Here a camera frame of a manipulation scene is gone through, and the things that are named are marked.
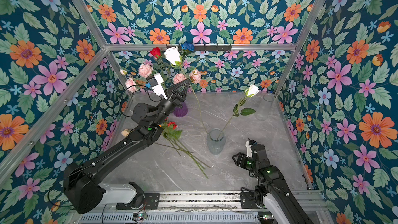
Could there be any purple blue glass vase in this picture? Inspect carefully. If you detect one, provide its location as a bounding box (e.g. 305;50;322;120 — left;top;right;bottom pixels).
173;102;188;118

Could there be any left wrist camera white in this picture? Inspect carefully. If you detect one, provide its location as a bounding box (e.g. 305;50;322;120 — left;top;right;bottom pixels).
147;73;168;100

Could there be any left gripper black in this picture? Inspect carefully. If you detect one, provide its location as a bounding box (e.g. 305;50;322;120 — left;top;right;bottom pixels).
152;76;188;125

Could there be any red rose stem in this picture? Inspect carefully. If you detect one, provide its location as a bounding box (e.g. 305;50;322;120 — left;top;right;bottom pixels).
160;119;210;179
150;47;170;81

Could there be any white rose stem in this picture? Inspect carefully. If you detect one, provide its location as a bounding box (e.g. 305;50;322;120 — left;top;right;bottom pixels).
164;47;208;134

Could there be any white rose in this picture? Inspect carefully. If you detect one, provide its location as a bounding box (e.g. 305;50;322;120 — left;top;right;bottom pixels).
219;84;260;139

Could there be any aluminium frame post left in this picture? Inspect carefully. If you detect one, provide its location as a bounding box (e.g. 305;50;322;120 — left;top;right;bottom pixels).
71;0;127;89

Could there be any aluminium frame post right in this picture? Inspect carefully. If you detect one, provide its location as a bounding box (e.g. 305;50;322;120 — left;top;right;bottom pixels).
274;0;326;98

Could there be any pink carnation spray stem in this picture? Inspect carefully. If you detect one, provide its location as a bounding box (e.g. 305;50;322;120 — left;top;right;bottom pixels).
119;64;153;93

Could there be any clear glass vase far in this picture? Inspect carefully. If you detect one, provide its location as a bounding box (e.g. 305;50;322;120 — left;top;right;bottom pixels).
255;93;275;121

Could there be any aluminium frame post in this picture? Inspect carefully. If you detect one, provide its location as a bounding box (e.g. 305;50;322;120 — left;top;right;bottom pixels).
274;0;326;98
71;0;127;89

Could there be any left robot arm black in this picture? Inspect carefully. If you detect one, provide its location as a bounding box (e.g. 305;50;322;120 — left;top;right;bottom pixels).
63;79;191;214

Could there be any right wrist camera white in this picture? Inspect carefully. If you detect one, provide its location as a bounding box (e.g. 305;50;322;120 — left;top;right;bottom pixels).
245;139;257;158

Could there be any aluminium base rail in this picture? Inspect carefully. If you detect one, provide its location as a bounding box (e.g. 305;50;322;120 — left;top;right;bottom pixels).
66;190;331;224

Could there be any aluminium back crossbar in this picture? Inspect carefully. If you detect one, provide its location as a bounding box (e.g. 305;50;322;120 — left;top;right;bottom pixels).
105;44;296;51

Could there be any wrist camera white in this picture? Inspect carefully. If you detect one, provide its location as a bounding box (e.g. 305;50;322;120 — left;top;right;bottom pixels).
147;73;168;100
245;139;257;158

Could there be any cream peach rose stem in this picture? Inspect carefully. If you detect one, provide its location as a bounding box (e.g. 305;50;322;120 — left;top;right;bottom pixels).
121;129;130;137

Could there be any blue rose stem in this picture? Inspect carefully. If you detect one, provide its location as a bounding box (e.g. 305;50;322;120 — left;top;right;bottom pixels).
180;42;195;58

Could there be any red rose stem lying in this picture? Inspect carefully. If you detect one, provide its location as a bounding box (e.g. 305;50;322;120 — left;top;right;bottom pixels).
160;119;210;179

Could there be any clear ribbed glass vase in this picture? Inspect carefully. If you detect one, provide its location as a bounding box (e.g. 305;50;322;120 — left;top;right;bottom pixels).
207;129;226;155

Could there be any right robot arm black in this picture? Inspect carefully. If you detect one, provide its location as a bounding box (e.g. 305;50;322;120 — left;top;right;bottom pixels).
232;140;313;224

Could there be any black hook rack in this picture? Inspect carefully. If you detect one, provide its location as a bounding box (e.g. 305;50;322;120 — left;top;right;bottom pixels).
165;44;232;52

